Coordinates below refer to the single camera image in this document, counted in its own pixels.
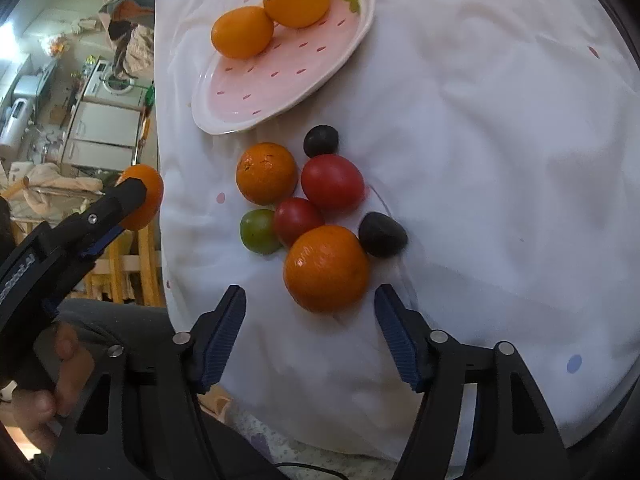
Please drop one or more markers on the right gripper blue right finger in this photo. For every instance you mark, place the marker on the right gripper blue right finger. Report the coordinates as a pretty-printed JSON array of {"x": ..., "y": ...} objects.
[{"x": 414, "y": 346}]

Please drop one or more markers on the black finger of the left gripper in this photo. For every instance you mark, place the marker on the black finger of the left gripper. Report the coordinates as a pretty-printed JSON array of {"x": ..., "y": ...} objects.
[{"x": 89, "y": 233}]

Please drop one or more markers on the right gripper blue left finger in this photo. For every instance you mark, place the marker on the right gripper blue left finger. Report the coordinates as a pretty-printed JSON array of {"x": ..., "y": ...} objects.
[{"x": 204, "y": 351}]

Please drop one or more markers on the small orange mandarin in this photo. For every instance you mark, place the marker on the small orange mandarin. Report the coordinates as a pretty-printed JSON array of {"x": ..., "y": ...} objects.
[{"x": 154, "y": 185}]

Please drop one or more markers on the large mandarin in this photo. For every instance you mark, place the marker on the large mandarin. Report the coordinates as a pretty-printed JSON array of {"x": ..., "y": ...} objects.
[{"x": 326, "y": 270}]

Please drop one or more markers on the person's left hand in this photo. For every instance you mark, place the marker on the person's left hand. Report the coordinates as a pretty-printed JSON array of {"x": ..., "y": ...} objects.
[{"x": 72, "y": 364}]

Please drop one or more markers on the wooden chair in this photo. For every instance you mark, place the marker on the wooden chair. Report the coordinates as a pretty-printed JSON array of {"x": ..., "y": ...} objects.
[{"x": 129, "y": 271}]

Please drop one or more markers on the white kitchen cabinet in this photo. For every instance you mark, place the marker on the white kitchen cabinet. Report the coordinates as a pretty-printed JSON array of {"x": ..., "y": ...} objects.
[{"x": 101, "y": 137}]

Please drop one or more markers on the green grape tomato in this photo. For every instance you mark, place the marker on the green grape tomato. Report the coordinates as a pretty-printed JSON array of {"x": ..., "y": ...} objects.
[{"x": 257, "y": 233}]

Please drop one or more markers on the white washing machine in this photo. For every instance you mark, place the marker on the white washing machine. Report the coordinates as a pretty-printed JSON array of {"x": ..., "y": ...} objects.
[{"x": 104, "y": 87}]

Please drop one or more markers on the small red tomato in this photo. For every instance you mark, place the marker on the small red tomato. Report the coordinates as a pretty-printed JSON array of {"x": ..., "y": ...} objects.
[{"x": 293, "y": 217}]

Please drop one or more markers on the pink strawberry ceramic plate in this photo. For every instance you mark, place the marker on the pink strawberry ceramic plate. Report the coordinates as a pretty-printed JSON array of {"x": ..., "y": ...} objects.
[{"x": 236, "y": 95}]

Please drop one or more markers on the white cartoon bed sheet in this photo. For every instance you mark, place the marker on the white cartoon bed sheet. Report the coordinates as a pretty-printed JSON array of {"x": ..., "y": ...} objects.
[{"x": 503, "y": 135}]

